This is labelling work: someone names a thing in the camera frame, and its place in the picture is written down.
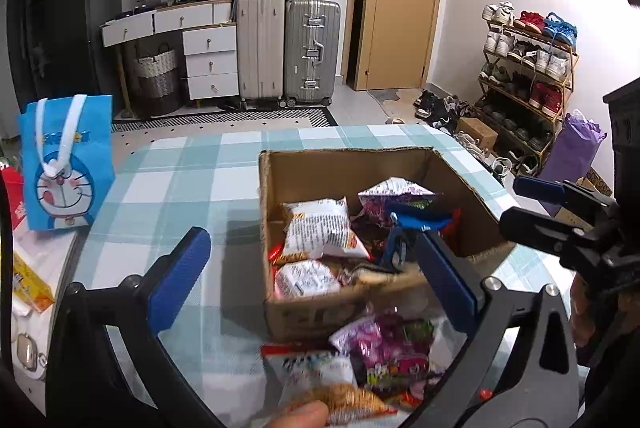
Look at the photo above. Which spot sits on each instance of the metal shoe rack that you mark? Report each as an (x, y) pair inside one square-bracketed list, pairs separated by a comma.
[(525, 36)]

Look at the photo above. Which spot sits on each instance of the person's right hand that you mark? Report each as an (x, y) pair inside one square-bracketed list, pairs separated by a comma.
[(585, 313)]

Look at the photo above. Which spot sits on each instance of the person's left hand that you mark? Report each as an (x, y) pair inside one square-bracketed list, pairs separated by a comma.
[(302, 415)]

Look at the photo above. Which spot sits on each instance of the blue cartoon gift bag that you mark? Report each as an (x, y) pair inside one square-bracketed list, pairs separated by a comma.
[(65, 188)]

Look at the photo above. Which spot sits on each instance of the small cardboard box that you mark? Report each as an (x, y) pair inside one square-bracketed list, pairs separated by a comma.
[(477, 133)]

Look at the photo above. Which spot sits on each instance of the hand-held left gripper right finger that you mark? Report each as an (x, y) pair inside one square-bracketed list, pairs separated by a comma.
[(445, 283)]

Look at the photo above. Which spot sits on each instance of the black refrigerator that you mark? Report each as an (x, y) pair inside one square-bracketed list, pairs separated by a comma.
[(65, 32)]

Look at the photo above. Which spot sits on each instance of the clear biscuit packet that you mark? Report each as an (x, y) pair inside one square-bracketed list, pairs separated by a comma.
[(370, 277)]

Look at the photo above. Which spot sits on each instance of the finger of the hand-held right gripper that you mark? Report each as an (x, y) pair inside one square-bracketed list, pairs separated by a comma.
[(540, 190), (540, 228)]

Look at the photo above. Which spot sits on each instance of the white orange snack packet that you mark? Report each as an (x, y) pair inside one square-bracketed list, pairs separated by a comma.
[(315, 373)]

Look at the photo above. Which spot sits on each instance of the rows of assorted sneakers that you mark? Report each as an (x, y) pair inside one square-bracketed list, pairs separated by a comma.
[(550, 100)]

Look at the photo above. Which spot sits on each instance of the red box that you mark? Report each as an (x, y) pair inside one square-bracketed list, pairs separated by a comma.
[(10, 203)]

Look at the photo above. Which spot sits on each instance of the brown cardboard box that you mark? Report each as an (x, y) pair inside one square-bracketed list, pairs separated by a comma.
[(310, 173)]

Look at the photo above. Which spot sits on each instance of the purple gift bag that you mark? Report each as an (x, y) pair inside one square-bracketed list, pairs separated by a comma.
[(572, 157)]

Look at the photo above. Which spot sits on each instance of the silver suitcase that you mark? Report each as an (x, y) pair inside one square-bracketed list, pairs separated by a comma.
[(312, 32)]

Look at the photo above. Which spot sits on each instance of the pile of dark shoes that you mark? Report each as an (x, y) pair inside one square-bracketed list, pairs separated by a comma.
[(440, 112)]

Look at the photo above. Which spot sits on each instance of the woven laundry basket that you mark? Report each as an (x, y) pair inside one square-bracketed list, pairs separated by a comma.
[(157, 72)]

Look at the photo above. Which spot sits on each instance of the noodle snack packet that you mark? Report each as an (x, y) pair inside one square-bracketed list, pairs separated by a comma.
[(320, 228)]

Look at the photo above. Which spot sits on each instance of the white drawer cabinet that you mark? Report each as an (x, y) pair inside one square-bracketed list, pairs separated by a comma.
[(210, 57)]

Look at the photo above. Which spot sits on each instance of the beige suitcase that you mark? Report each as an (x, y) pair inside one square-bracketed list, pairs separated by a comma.
[(260, 47)]

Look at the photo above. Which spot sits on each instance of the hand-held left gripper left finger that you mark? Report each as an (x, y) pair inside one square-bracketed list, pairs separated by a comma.
[(180, 278)]

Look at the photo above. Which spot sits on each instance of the purple white snack packet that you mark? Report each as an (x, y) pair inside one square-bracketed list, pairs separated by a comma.
[(390, 193)]

